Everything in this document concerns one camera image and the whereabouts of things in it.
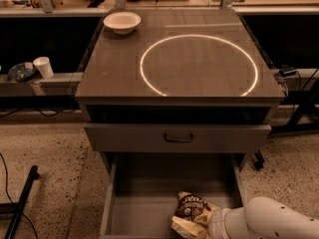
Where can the brown chip bag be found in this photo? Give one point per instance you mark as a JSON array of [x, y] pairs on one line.
[[192, 216]]

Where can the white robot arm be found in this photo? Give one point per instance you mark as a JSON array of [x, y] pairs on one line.
[[262, 218]]

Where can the grey drawer cabinet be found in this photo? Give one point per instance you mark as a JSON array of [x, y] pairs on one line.
[[180, 66]]

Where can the top grey drawer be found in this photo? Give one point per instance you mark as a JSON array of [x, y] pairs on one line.
[[214, 138]]

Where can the open middle grey drawer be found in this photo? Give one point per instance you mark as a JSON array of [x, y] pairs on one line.
[[143, 188]]

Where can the white bowl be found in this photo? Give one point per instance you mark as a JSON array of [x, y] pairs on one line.
[[122, 23]]

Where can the black caster wheel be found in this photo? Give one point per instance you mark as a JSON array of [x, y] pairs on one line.
[[258, 164]]

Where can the white paper cup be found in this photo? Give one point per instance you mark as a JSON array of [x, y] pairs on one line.
[[43, 65]]

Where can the black power adapter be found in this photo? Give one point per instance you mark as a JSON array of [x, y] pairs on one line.
[[287, 71]]

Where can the black stand leg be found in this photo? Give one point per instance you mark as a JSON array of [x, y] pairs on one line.
[[16, 209]]

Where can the black drawer handle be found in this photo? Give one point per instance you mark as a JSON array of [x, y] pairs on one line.
[[178, 138]]

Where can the black frame leg right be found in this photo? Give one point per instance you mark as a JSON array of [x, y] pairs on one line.
[[307, 102]]

